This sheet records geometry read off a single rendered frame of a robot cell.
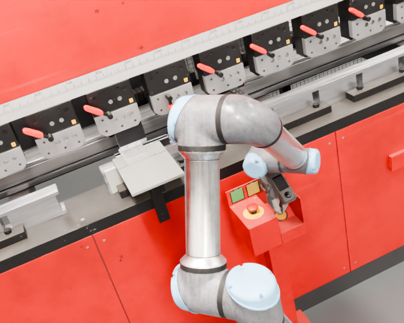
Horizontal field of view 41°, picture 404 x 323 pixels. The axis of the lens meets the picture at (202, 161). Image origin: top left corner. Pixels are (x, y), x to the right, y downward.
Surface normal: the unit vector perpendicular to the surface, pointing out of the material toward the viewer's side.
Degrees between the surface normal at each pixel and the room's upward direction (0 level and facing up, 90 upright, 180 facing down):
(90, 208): 0
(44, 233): 0
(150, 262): 90
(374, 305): 0
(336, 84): 90
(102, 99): 90
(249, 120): 71
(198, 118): 57
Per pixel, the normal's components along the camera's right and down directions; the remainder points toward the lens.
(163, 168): -0.22, -0.83
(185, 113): -0.44, -0.15
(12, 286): 0.37, 0.42
